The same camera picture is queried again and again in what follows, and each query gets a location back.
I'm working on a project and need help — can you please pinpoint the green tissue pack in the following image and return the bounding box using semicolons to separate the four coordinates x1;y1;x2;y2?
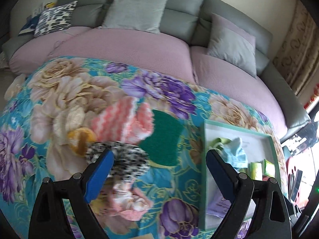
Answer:
248;162;263;181
262;159;276;177

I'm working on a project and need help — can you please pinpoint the blue face mask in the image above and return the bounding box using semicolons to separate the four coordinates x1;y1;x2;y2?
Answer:
221;138;248;169

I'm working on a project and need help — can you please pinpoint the yellow round pad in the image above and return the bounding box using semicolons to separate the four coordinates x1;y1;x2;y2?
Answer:
67;127;97;157

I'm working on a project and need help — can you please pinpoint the green microfiber cloth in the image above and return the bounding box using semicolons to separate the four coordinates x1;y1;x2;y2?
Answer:
208;138;232;153

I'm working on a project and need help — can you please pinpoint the leopard print scrunchie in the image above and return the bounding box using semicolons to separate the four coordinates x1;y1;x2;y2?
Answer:
85;141;150;183

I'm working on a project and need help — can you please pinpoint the pink white wavy cloth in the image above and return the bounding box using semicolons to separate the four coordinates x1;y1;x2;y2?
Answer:
90;96;154;221

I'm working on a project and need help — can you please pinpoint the green yellow scrub sponge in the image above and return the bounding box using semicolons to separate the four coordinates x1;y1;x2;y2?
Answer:
138;110;184;168

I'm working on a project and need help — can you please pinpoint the purple cartoon wipes pack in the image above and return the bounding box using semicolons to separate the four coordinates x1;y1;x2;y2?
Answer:
206;191;231;218

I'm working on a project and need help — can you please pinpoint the cream knitted cloth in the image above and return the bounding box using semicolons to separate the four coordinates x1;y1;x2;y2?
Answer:
53;105;85;145

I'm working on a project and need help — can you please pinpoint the teal rimmed white tray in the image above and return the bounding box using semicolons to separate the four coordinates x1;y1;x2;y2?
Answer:
198;119;282;230

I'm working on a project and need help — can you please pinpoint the floral blue tablecloth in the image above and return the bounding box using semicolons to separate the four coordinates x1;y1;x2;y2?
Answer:
1;57;275;238

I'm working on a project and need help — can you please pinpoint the beige patterned curtain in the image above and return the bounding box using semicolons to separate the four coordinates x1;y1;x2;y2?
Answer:
273;0;318;95

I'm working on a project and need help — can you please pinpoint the grey pink cushion right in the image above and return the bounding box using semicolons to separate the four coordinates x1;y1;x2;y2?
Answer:
207;14;257;77

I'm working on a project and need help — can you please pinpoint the blue white pillow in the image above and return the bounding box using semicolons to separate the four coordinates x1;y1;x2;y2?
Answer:
18;14;40;36

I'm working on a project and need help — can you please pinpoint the black white patterned pillow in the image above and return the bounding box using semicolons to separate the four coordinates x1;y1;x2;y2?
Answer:
33;1;77;38

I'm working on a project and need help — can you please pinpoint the grey sofa with pink cover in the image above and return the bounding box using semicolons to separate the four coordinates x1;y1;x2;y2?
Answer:
2;0;310;141

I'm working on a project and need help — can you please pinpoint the grey cushion left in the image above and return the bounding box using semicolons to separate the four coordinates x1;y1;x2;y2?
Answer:
101;0;167;34

